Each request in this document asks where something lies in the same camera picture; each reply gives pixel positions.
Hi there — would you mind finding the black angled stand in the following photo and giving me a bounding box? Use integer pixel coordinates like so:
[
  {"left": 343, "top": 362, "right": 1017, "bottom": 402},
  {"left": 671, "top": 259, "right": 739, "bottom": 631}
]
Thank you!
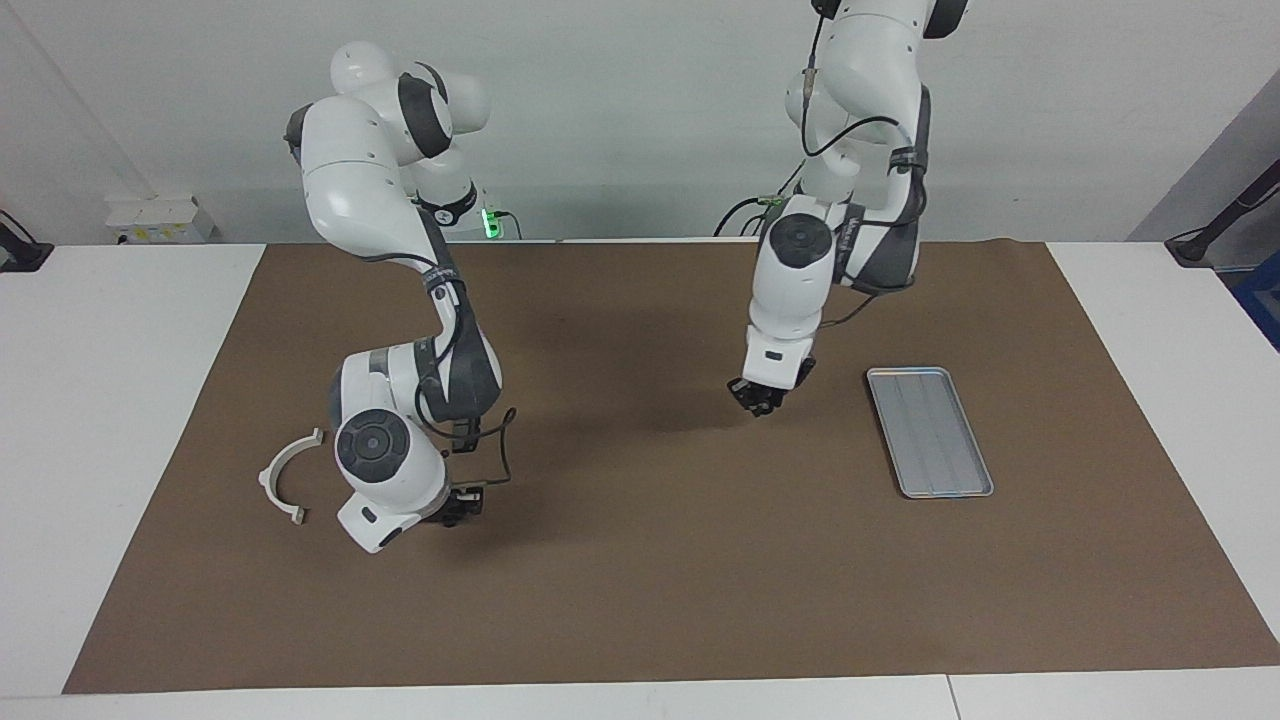
[{"left": 1165, "top": 158, "right": 1280, "bottom": 269}]

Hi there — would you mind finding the white cardboard box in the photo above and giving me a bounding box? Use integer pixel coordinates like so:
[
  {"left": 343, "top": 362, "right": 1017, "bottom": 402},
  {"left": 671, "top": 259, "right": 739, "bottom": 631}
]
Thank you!
[{"left": 105, "top": 195, "right": 216, "bottom": 244}]

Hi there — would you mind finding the white semicircular bracket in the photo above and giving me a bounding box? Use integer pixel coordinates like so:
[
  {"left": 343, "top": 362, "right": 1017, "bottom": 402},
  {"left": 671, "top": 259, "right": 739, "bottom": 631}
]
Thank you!
[{"left": 258, "top": 427, "right": 326, "bottom": 526}]

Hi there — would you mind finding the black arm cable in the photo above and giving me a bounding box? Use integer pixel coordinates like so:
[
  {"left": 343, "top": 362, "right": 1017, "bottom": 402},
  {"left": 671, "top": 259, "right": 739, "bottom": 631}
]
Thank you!
[
  {"left": 800, "top": 15, "right": 931, "bottom": 331},
  {"left": 415, "top": 232, "right": 518, "bottom": 491}
]

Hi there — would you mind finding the brown table mat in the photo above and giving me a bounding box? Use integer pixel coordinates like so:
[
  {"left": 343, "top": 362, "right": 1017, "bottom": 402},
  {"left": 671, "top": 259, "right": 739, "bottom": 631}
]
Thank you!
[{"left": 62, "top": 240, "right": 1280, "bottom": 695}]

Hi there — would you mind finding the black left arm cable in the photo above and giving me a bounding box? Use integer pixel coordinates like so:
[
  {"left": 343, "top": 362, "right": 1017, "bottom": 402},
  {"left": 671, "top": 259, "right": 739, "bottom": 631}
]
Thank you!
[{"left": 800, "top": 15, "right": 931, "bottom": 331}]

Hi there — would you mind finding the silver metal tray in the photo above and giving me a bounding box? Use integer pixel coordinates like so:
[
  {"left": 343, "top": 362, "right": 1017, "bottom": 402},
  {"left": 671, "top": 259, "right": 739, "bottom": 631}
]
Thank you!
[{"left": 865, "top": 366, "right": 996, "bottom": 500}]

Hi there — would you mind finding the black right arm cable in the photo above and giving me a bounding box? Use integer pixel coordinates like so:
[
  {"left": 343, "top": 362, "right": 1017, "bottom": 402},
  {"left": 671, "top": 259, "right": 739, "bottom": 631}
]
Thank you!
[{"left": 415, "top": 232, "right": 518, "bottom": 491}]

